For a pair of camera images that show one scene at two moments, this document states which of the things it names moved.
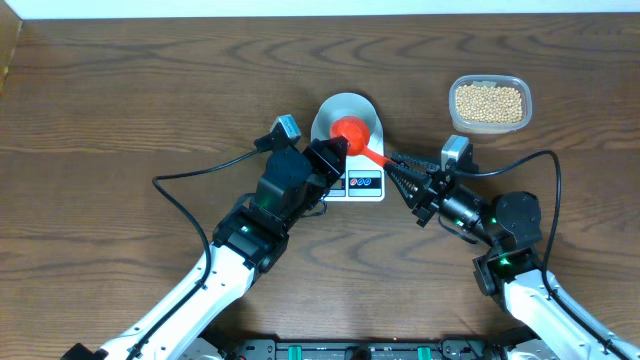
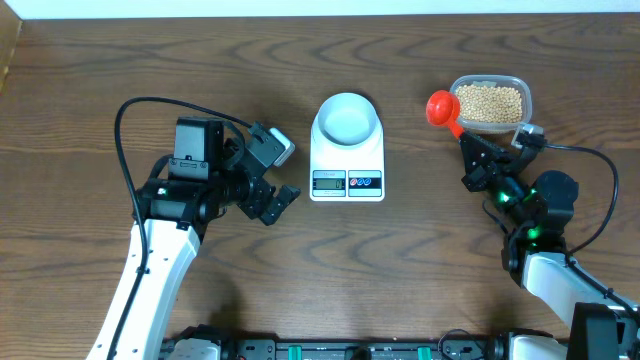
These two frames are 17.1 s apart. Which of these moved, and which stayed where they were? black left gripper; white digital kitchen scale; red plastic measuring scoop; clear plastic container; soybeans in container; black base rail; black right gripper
Moved: black left gripper; black right gripper; red plastic measuring scoop
Stayed: black base rail; white digital kitchen scale; clear plastic container; soybeans in container
